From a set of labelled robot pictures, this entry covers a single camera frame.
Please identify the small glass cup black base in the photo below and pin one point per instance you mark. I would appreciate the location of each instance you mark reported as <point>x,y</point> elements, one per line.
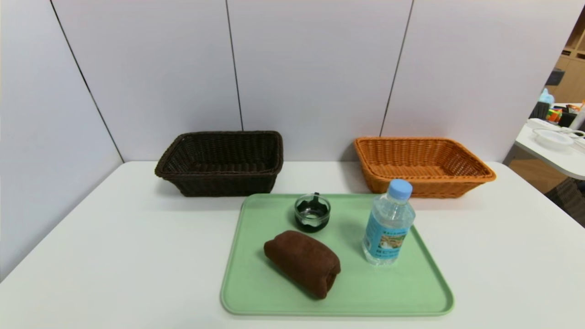
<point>312,221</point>

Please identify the brown towel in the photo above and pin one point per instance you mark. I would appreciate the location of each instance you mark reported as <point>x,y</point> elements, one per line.
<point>304,262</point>

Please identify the clear water bottle blue label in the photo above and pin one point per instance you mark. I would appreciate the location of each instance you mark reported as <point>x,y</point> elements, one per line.
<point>386,233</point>

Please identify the dark brown wicker basket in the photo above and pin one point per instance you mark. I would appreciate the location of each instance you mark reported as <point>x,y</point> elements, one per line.
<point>219,180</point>

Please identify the orange wicker basket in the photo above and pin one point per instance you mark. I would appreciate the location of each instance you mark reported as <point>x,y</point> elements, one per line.
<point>425,183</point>

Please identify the light green plastic tray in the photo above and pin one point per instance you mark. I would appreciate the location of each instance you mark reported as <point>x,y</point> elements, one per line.
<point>365,288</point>

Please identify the brown wooden panel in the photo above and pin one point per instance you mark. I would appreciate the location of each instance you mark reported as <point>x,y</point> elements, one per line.
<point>525,168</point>

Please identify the black mesh container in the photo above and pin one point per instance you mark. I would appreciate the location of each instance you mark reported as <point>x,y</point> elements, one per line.
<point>540,111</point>

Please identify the white shallow bowl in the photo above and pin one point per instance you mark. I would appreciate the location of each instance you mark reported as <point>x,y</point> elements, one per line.
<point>553,138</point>

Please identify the light blue bottle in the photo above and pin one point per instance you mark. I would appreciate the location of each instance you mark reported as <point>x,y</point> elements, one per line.
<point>546,97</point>

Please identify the colourful puzzle cube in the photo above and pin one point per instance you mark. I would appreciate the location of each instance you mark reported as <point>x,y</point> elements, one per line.
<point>554,115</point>

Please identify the white side table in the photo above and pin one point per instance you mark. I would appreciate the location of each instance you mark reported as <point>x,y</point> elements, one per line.
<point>562,157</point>

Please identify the dark woven chair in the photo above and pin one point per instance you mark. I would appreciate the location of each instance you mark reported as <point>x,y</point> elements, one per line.
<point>569,201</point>

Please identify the wooden shelf cabinet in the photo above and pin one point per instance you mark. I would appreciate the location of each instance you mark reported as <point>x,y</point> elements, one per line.
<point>573,77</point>

